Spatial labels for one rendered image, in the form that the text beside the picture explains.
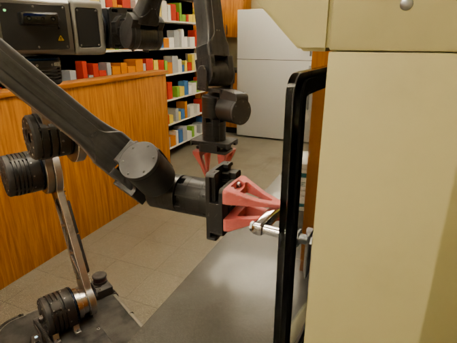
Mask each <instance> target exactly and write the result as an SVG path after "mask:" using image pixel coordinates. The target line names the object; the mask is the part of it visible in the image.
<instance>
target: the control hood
mask: <svg viewBox="0 0 457 343"><path fill-rule="evenodd" d="M256 1H257V3H258V4H259V5H260V6H261V7H262V9H264V11H266V13H267V14H268V15H269V16H270V17H271V19H272V20H273V21H274V22H275V23H276V25H277V26H278V27H279V28H280V29H281V30H282V31H283V32H284V34H285V35H286V36H287V37H288V38H289V40H290V41H291V42H292V43H293V44H294V45H295V46H296V47H297V48H301V50H302V51H320V52H326V51H330V49H329V43H330V34H331V19H332V10H333V0H256Z"/></svg>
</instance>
